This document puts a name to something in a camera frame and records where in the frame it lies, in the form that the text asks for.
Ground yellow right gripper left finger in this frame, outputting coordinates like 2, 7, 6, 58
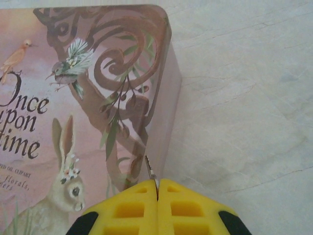
66, 180, 158, 235

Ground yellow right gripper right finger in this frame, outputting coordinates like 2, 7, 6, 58
158, 178, 252, 235

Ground small silver key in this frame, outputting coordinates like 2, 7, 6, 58
144, 155, 161, 199

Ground pink storybook tin box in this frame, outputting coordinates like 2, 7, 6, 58
0, 3, 183, 235

